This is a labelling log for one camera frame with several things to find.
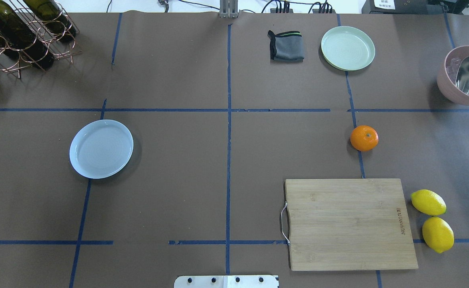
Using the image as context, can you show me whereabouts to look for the dark green wine bottle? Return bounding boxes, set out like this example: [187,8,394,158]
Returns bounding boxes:
[0,0,54,70]

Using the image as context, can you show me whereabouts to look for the orange fruit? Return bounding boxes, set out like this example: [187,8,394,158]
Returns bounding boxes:
[350,125,379,152]

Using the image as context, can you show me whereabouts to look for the light blue plate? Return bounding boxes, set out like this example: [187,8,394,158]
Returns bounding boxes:
[69,120,134,179]

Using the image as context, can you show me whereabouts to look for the bamboo cutting board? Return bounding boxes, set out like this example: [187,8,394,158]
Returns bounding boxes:
[284,178,419,271]

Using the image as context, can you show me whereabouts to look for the grey folded cloth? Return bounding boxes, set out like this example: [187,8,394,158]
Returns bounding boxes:
[268,30,305,62]

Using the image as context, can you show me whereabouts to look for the aluminium frame post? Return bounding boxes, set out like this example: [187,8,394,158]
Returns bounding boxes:
[219,0,239,18]

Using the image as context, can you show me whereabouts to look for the copper wire bottle rack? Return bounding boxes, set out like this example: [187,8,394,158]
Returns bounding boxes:
[0,0,83,78]

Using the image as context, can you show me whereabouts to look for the yellow lemon outer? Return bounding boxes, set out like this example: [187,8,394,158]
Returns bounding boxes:
[421,216,455,254]

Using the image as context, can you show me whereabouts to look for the pink bowl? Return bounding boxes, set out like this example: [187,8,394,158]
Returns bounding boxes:
[437,45,469,106]

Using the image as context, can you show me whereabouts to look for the light green plate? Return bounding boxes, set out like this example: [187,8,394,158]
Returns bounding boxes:
[321,26,376,72]

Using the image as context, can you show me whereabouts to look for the yellow lemon near board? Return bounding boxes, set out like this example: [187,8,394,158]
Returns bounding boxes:
[411,189,447,216]

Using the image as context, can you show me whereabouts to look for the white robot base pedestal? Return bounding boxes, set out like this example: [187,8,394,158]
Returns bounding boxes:
[174,275,280,288]

